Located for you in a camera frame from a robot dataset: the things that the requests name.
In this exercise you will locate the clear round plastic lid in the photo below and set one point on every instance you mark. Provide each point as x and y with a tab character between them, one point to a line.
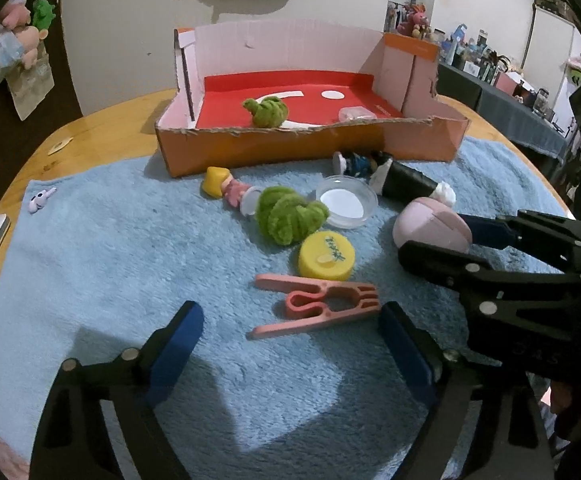
345	202

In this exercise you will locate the orange cardboard box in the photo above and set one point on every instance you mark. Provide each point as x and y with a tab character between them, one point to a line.
270	145

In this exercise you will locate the pink plush toy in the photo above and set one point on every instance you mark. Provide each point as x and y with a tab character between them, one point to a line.
29	45
13	15

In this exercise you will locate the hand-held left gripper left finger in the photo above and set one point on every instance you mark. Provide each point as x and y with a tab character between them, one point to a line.
180	340

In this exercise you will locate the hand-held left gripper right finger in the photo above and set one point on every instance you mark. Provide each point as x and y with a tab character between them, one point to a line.
403	350

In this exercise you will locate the small white bunny toy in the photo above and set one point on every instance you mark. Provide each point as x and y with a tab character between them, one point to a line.
40	200

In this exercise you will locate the pink clothespin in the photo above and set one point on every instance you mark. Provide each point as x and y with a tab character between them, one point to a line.
295	325

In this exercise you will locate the pink earbud case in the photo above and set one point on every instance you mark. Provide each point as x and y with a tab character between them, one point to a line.
428	225

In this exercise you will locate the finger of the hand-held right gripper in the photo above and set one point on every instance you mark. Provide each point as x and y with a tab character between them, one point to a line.
483	232
435	260

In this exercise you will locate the blonde doll figurine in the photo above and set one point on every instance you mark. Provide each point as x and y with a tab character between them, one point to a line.
218	182

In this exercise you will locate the dark wooden door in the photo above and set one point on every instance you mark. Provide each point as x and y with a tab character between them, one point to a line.
65	60

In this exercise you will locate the green plush toy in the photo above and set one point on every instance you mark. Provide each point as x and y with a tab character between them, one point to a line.
44	12

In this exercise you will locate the small clear plastic container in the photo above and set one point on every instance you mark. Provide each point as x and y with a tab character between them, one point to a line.
355	114

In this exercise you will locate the small oval sticker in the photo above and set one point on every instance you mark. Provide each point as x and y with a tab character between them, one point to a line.
60	146

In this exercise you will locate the dark-haired figurine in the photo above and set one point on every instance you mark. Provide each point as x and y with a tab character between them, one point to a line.
358	164

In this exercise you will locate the clear hanging plastic bag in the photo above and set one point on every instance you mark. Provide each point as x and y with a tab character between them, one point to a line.
28	87

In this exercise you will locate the yellow bottle cap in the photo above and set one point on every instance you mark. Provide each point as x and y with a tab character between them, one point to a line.
325	257

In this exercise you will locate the green pipe cleaner toy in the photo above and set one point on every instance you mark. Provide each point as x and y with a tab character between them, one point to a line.
285	215
268	112

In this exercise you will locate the row of assorted shelf goods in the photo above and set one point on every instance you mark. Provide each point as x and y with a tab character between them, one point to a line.
495	65

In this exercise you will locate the blue fleece towel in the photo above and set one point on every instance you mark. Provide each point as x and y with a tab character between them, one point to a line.
120	270

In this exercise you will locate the table with dark cloth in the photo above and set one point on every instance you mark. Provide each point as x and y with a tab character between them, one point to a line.
510	110

